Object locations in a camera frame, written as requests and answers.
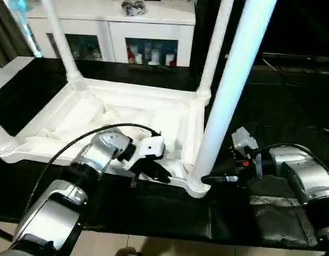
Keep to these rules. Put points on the white plastic table top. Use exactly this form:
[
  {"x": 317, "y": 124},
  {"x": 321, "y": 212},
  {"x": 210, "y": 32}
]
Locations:
[{"x": 100, "y": 114}]

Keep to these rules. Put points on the white plastic table leg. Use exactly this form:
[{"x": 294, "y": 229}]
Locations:
[
  {"x": 213, "y": 48},
  {"x": 63, "y": 42},
  {"x": 234, "y": 80},
  {"x": 1, "y": 136}
]

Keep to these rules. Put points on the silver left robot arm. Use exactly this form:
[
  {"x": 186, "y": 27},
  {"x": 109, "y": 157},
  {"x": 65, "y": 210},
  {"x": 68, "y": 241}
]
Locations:
[{"x": 73, "y": 181}]

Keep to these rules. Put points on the black work mat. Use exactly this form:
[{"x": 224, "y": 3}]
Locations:
[{"x": 271, "y": 106}]

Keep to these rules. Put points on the dark left robot foot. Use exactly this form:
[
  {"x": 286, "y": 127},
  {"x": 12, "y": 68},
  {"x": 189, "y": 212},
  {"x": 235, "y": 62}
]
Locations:
[{"x": 130, "y": 253}]

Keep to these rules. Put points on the black metal bar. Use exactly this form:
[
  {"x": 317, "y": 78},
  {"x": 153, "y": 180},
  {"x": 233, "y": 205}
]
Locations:
[{"x": 303, "y": 55}]

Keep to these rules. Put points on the white glass-door cabinet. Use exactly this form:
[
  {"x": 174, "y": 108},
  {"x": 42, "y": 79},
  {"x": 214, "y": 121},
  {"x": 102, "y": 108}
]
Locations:
[{"x": 111, "y": 26}]

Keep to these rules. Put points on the crumpled silver object on cabinet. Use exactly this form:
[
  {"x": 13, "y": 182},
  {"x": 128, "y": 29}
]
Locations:
[{"x": 134, "y": 7}]

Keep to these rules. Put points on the dark grey curtain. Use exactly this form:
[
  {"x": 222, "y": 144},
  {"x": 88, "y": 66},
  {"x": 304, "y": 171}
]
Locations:
[{"x": 7, "y": 29}]

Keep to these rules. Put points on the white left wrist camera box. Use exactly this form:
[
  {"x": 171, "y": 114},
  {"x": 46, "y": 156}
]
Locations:
[{"x": 149, "y": 146}]

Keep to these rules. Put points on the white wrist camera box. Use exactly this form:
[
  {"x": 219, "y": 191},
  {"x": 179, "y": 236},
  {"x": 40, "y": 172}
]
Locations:
[
  {"x": 243, "y": 141},
  {"x": 149, "y": 146}
]

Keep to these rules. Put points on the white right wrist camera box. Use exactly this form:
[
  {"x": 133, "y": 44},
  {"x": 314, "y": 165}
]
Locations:
[{"x": 243, "y": 141}]

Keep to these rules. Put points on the black table frame leg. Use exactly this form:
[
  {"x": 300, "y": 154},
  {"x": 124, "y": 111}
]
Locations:
[{"x": 1, "y": 233}]

